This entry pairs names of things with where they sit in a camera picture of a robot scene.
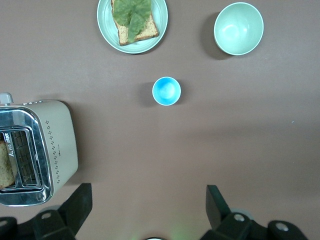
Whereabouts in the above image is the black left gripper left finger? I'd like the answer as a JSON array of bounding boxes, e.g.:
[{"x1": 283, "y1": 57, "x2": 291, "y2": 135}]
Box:
[{"x1": 32, "y1": 182, "x2": 93, "y2": 240}]

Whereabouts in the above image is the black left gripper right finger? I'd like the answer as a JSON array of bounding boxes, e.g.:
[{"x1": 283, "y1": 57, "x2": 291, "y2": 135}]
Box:
[{"x1": 199, "y1": 184, "x2": 253, "y2": 240}]

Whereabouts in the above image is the light blue plastic cup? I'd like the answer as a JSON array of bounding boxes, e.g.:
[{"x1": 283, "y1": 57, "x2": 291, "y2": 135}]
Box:
[{"x1": 151, "y1": 76, "x2": 182, "y2": 106}]

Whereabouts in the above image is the beige and chrome toaster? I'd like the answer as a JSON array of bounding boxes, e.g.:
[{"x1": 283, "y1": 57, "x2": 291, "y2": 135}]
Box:
[{"x1": 0, "y1": 92, "x2": 79, "y2": 207}]

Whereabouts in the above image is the brown bread slice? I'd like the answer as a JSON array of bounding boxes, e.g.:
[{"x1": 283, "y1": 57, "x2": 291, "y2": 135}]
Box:
[{"x1": 0, "y1": 140, "x2": 16, "y2": 190}]

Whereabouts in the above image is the pale green round plate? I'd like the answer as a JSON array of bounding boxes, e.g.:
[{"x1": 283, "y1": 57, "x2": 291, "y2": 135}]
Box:
[{"x1": 96, "y1": 0, "x2": 169, "y2": 55}]

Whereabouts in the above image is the pale green bowl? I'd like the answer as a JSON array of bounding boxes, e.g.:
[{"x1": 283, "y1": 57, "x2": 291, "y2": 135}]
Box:
[{"x1": 213, "y1": 2, "x2": 265, "y2": 56}]

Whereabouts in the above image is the brown toast slice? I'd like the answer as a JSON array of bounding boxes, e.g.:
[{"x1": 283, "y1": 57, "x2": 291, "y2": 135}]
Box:
[{"x1": 110, "y1": 0, "x2": 160, "y2": 47}]

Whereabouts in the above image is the green lettuce leaf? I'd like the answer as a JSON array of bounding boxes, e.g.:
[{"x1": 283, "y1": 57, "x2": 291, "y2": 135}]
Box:
[{"x1": 112, "y1": 0, "x2": 153, "y2": 44}]

